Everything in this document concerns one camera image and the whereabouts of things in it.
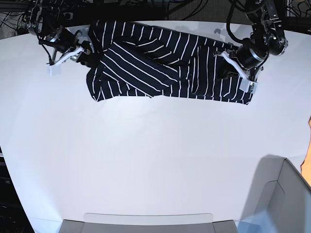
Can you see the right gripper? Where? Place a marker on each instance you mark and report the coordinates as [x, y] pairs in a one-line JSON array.
[[70, 44]]

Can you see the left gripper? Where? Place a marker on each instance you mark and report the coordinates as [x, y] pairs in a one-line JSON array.
[[245, 60]]

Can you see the navy white striped T-shirt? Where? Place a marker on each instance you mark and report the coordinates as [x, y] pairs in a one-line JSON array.
[[147, 61]]

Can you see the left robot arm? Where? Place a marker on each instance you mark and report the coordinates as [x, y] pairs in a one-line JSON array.
[[268, 38]]

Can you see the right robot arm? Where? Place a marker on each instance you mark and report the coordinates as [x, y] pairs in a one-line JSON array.
[[49, 20]]

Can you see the orange object at edge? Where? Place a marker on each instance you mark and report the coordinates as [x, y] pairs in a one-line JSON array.
[[306, 164]]

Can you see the grey plastic bin right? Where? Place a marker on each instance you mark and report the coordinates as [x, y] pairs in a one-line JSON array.
[[279, 199]]

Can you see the grey plastic bin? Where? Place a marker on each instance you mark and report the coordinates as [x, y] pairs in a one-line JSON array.
[[279, 199], [105, 223]]

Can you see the grey plastic bin front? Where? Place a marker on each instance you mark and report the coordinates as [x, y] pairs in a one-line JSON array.
[[105, 223]]

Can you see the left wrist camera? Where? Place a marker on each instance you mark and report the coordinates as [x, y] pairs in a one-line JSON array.
[[248, 86]]

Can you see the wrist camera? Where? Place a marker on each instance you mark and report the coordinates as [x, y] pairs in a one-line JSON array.
[[53, 70], [248, 86]]

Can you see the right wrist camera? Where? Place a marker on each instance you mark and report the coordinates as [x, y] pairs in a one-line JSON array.
[[53, 70]]

